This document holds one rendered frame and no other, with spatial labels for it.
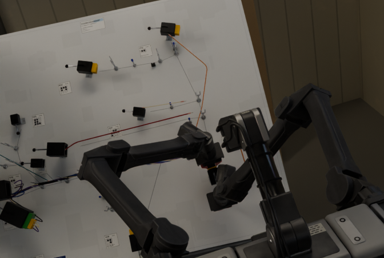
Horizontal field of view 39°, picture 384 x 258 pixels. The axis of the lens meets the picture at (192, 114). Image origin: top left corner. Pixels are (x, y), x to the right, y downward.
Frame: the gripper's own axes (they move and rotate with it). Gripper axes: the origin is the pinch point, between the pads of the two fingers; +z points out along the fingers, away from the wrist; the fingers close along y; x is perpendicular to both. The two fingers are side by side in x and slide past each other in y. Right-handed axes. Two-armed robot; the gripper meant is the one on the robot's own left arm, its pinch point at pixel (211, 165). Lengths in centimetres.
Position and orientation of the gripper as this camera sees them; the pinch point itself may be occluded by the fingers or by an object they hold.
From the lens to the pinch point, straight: 204.4
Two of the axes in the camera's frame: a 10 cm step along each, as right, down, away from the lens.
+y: -9.5, 3.1, -0.3
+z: 1.6, 5.5, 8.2
